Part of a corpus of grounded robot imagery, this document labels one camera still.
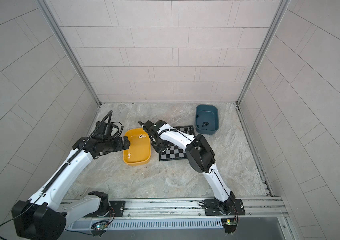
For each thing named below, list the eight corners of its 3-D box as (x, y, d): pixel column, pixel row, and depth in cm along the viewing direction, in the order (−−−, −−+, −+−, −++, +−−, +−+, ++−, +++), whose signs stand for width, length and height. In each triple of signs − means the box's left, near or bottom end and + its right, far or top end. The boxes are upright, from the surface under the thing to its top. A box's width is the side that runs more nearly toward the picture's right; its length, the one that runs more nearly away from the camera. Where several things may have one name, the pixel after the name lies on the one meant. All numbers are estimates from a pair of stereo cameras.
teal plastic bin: (196, 134, 101) (197, 130, 96) (194, 109, 116) (194, 104, 111) (220, 134, 101) (222, 130, 96) (214, 109, 116) (216, 104, 111)
